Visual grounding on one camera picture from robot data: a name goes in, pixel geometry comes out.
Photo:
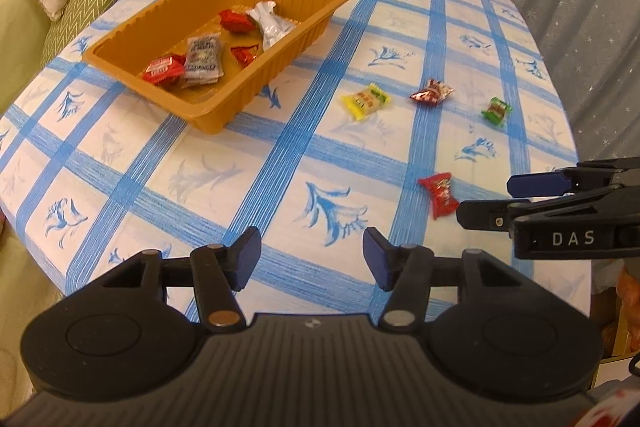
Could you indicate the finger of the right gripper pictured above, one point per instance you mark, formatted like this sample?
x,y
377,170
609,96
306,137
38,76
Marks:
x,y
486,214
584,177

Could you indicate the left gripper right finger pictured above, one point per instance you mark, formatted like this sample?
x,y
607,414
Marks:
x,y
405,272

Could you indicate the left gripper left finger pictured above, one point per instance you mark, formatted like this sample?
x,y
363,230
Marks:
x,y
218,272

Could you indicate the green candy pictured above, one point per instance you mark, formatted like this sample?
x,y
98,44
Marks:
x,y
496,111

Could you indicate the dark red foil candy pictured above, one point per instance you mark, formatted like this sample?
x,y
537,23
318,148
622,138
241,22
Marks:
x,y
433,94

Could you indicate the yellow candy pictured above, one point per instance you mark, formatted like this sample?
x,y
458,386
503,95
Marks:
x,y
365,102

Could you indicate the grey silver snack packet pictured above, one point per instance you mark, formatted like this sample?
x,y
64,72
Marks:
x,y
203,61

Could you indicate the large red date candy packet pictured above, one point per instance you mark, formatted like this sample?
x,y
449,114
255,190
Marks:
x,y
165,70

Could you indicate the red candy with amber window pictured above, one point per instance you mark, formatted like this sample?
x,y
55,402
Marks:
x,y
245,55

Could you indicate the small red candy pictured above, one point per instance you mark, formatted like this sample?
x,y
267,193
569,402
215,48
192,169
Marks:
x,y
236,22

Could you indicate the white silver snack packet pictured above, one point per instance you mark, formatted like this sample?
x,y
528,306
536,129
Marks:
x,y
272,27

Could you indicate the blue checked tablecloth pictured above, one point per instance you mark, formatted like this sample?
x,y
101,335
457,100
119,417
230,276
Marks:
x,y
91,173

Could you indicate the green zigzag cushion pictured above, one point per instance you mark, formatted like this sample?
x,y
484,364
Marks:
x,y
77,15

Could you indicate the green sofa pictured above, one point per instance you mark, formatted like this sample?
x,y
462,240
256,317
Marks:
x,y
24,26

